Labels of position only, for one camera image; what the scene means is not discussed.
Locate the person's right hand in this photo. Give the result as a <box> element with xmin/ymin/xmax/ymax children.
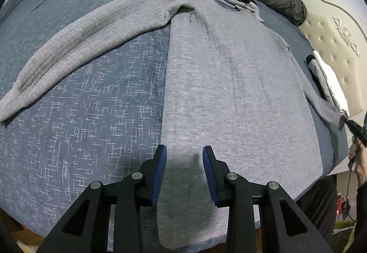
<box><xmin>348</xmin><ymin>137</ymin><xmax>367</xmax><ymax>187</ymax></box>

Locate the grey knit garment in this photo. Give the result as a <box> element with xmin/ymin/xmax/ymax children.
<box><xmin>217</xmin><ymin>0</ymin><xmax>264</xmax><ymax>23</ymax></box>

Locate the grey quilted sweater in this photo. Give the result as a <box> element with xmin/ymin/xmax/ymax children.
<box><xmin>0</xmin><ymin>0</ymin><xmax>347</xmax><ymax>251</ymax></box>

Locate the blue patterned bed sheet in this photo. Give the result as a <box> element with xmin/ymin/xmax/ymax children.
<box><xmin>0</xmin><ymin>0</ymin><xmax>349</xmax><ymax>253</ymax></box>

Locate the cream tufted headboard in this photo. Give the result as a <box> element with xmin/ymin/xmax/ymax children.
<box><xmin>299</xmin><ymin>0</ymin><xmax>366</xmax><ymax>118</ymax></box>

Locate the folded white grey clothes stack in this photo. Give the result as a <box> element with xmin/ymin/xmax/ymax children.
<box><xmin>306</xmin><ymin>51</ymin><xmax>350</xmax><ymax>117</ymax></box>

